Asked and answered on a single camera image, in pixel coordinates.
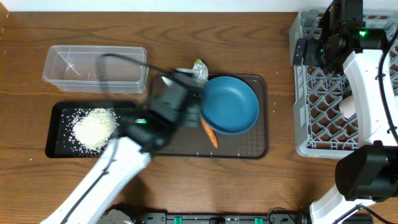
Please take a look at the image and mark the brown serving tray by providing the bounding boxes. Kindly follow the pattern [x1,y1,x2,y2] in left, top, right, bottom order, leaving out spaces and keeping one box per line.
[158,74,269,159]

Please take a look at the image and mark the black plastic tray bin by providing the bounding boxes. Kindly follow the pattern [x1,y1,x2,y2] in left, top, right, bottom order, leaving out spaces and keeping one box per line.
[45,100,136,158]

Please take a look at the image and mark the pile of white rice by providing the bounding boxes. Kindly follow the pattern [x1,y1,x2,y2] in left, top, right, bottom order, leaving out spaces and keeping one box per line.
[62,108,119,157]

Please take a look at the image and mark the dark blue plate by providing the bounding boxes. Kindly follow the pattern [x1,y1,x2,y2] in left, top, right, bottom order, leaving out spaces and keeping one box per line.
[201,76,260,135]

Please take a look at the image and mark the white pink cup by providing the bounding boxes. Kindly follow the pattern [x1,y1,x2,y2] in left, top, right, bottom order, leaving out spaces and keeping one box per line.
[339,95,356,119]

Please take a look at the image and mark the grey dishwasher rack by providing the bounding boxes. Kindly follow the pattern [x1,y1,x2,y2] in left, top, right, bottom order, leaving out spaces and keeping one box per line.
[289,9,397,159]

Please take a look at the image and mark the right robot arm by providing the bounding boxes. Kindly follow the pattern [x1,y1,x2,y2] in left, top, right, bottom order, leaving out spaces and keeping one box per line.
[289,1,397,223]

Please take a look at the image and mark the white tissue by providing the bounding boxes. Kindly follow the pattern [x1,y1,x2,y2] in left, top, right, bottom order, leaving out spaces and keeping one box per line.
[161,77,173,86]

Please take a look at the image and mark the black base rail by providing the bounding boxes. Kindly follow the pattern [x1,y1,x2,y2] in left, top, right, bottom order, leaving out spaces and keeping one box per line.
[137,213,294,224]

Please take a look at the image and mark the orange carrot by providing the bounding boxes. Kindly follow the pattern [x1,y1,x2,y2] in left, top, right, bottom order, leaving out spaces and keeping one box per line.
[200,116,219,148]

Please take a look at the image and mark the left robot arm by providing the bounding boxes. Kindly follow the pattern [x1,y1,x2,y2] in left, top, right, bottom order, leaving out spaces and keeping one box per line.
[43,95,201,223]

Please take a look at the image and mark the clear plastic bin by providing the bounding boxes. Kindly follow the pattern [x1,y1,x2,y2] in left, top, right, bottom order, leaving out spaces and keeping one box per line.
[42,45,148,94]

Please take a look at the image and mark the foil wrapper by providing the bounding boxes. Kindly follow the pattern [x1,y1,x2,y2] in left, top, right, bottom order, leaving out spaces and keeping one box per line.
[192,58,208,86]

